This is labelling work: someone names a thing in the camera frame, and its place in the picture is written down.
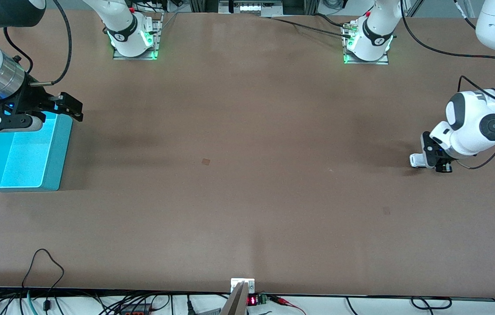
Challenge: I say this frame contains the grey aluminium bar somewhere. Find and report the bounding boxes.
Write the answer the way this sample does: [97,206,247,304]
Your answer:
[220,281,248,315]

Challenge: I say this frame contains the black coiled cable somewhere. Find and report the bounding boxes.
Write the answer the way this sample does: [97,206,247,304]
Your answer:
[410,296,453,311]

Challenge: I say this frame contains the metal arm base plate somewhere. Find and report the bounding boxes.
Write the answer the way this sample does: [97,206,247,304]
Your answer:
[343,22,390,65]
[113,12,163,60]

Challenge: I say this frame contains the long black table cable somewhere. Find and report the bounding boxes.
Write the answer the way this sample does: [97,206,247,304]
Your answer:
[271,17,355,39]

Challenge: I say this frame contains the teal cable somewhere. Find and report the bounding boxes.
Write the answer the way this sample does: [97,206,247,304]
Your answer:
[26,290,39,315]

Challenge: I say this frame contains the black cable with brass plug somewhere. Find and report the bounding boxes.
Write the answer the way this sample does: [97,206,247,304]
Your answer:
[29,0,73,86]

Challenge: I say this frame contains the turquoise plastic bin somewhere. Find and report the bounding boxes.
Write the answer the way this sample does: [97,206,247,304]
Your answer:
[0,112,73,192]

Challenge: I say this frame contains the metal box with lights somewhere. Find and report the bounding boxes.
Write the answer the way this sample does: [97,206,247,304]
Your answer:
[219,0,284,17]

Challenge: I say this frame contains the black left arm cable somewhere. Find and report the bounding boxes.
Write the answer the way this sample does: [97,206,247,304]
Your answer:
[401,0,495,170]

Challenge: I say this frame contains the short black table cable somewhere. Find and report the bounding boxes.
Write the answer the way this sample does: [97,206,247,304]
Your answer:
[312,13,349,28]

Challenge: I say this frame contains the thin black looped cable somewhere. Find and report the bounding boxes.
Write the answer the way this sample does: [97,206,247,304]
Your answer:
[21,248,65,312]

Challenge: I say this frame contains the white mounting plate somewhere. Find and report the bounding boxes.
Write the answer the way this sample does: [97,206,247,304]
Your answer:
[230,278,255,294]

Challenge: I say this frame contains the red clip lead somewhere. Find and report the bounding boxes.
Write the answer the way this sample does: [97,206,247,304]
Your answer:
[268,295,307,315]

